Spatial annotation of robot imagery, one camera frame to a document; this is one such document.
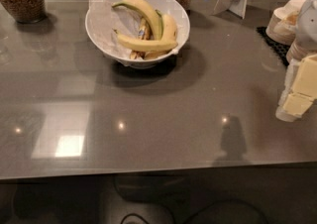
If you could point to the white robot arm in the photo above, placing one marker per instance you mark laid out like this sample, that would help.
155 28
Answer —
305 43

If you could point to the right yellow banana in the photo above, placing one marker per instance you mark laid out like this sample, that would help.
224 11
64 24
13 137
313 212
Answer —
169 32

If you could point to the yellow banana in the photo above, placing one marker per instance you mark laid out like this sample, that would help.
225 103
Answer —
169 32
138 45
147 11

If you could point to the brown overripe banana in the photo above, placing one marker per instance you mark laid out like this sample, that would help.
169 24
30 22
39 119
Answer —
144 33

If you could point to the white bowl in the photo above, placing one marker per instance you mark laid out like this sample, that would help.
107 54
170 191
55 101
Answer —
137 33

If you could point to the front yellow banana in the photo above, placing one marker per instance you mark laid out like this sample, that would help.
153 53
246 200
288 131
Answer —
138 45

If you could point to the top yellow banana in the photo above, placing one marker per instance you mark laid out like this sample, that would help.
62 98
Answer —
147 11

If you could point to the white paper bowl liner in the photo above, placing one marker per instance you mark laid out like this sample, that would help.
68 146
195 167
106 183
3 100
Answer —
102 20

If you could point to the black rubber mat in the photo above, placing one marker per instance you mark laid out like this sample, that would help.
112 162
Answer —
279 49

